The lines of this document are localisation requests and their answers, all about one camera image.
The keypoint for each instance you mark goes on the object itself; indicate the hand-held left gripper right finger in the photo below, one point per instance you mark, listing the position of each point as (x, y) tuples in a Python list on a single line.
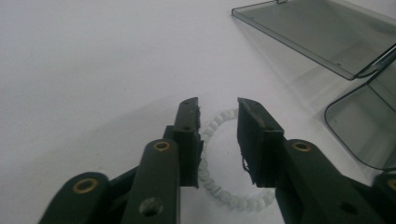
[(264, 155)]

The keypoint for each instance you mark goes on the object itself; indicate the clear grey compartment box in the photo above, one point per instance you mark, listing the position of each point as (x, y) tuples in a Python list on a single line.
[(311, 31)]

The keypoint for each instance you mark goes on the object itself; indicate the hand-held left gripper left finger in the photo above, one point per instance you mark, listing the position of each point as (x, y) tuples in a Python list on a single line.
[(186, 149)]

